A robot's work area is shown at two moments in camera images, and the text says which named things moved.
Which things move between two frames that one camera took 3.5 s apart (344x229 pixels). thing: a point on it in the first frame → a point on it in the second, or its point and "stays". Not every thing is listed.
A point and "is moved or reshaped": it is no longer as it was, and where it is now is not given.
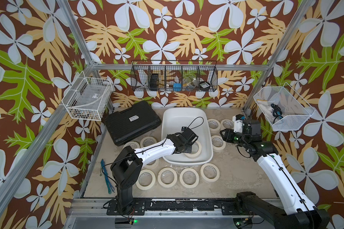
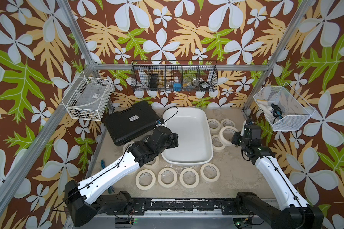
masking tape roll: x=212 y=180 stays
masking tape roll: x=227 y=123 stays
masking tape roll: x=175 y=177 stays
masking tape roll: x=192 y=156 is moved or reshaped
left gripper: x=189 y=149 → x=172 y=140
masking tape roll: x=218 y=144 stays
